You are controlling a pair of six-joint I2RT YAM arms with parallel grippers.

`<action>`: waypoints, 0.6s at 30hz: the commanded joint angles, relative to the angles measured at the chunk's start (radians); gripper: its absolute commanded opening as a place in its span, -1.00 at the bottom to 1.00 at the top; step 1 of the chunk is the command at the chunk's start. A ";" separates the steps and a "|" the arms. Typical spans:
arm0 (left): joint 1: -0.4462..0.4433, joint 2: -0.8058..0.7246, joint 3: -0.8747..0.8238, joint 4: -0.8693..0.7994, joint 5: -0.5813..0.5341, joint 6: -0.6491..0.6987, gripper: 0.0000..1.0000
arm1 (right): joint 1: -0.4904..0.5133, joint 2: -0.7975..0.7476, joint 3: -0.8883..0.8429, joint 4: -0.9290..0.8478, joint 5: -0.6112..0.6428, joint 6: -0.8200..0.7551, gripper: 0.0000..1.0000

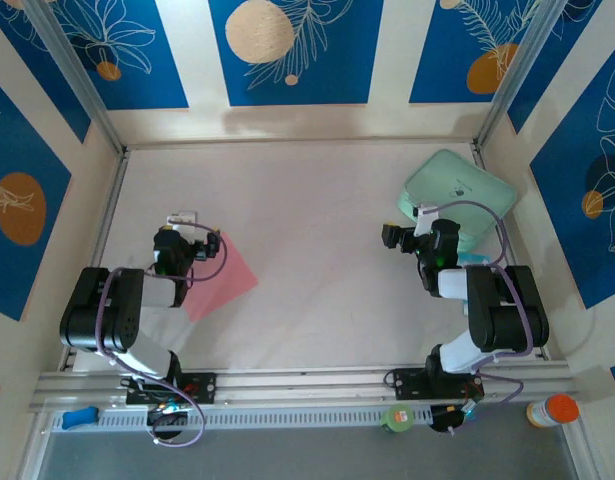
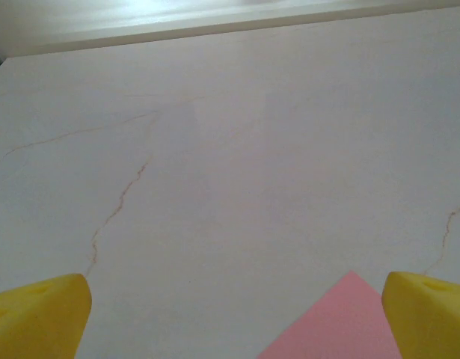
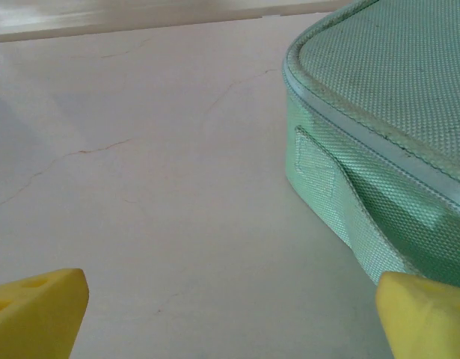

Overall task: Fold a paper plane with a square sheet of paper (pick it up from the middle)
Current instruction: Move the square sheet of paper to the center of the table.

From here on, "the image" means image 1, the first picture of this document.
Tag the wide aluminium mounting rail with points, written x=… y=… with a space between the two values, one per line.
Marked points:
x=307 y=387

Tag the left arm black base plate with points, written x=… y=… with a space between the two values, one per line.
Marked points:
x=202 y=387

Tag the grey metal panel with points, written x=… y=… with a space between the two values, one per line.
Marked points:
x=307 y=455

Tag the long blue white packet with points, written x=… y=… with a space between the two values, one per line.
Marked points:
x=474 y=258

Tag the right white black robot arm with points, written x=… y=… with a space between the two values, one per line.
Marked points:
x=507 y=310

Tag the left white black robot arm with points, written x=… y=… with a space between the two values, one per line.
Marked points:
x=152 y=357

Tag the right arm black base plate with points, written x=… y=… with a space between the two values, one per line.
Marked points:
x=407 y=385

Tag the green tape roll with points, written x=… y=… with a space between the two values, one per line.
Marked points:
x=397 y=419

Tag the pink paper sheet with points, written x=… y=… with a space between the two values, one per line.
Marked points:
x=227 y=280

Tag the mint green zipper pouch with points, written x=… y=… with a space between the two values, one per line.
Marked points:
x=462 y=175

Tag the aluminium frame post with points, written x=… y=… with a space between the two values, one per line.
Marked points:
x=520 y=70
x=72 y=70

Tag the orange-capped bottle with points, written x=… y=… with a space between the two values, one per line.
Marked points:
x=557 y=410

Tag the blue bone-shaped sponge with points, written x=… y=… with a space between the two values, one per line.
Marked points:
x=79 y=419

